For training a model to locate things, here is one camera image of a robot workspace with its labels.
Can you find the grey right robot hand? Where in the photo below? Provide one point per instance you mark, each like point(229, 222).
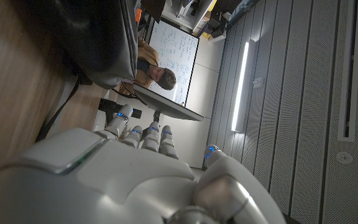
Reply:
point(104, 180)

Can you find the black leather backpack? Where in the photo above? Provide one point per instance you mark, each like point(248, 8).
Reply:
point(98, 37)

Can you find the computer monitor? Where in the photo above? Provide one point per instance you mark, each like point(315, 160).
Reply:
point(166, 107)

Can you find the person in tan jacket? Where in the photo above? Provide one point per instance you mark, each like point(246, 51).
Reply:
point(154, 73)

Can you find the whiteboard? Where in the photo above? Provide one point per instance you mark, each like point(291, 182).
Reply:
point(174, 56)

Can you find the long ceiling light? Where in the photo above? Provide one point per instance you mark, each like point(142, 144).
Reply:
point(240, 87)

